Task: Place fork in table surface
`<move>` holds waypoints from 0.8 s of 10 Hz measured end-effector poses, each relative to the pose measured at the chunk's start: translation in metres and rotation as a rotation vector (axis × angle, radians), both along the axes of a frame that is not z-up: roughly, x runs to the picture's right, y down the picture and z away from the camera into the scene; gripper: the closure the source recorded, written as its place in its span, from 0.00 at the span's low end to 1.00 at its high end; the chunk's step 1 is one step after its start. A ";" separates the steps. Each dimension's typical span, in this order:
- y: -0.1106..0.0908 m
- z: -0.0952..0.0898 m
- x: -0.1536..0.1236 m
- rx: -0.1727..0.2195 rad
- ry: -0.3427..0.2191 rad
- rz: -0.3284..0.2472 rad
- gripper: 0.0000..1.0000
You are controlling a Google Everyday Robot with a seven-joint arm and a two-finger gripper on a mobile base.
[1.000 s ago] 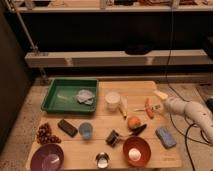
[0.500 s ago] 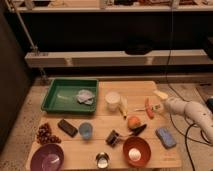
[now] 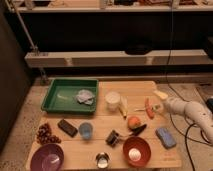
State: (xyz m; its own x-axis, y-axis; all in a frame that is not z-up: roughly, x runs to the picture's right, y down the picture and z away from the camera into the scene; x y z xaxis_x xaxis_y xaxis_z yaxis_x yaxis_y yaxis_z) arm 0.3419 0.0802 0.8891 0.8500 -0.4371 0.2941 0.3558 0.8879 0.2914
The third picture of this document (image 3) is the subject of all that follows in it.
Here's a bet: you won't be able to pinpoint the small metal fork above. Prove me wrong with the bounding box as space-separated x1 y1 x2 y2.
134 105 160 112

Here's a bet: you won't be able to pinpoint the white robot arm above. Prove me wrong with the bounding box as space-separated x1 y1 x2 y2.
154 90 213 145

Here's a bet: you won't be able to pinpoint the blue sponge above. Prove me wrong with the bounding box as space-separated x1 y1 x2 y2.
155 127 176 149

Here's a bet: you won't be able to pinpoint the black floor cables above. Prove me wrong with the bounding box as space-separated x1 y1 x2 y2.
165 6 213 171

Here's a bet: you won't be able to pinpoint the dark eggplant toy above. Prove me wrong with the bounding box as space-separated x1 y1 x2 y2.
130 124 147 136

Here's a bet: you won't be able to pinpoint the small metal cup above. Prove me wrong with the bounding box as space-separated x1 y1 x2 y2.
96 152 110 169

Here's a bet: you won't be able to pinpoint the orange carrot toy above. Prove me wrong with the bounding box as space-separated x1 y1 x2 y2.
145 98 155 119

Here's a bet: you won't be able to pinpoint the yellow corn cob toy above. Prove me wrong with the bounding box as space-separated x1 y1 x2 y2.
119 97 128 118

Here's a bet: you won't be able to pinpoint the orange fruit toy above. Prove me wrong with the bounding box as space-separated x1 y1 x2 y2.
127 116 141 129

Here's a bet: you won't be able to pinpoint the green plastic tray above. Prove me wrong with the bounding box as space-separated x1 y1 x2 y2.
41 78 99 115

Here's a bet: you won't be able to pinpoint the red bowl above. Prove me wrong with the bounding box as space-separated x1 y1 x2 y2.
123 137 151 167

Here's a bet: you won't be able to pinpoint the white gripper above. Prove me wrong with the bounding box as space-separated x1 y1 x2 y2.
154 90 184 114

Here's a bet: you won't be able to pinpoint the blue translucent cup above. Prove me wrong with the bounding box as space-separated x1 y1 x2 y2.
79 122 93 140

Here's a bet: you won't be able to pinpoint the dark brown rectangular block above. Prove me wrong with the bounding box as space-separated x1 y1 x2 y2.
58 119 78 137

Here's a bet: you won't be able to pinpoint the purple bowl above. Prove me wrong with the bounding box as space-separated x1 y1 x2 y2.
30 144 64 171

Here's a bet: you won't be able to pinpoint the white egg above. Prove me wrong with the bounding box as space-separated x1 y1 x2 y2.
129 148 141 161

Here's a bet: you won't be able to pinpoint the black object on shelf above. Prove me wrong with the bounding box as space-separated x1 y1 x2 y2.
124 38 153 55

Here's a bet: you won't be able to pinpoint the white plastic cup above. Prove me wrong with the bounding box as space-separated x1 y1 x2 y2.
105 92 121 111

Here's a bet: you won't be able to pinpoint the white metal shelf rack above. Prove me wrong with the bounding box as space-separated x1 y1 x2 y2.
3 0 213 82

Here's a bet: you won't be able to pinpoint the bunch of dark grapes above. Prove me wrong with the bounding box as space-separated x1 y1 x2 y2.
36 123 61 145

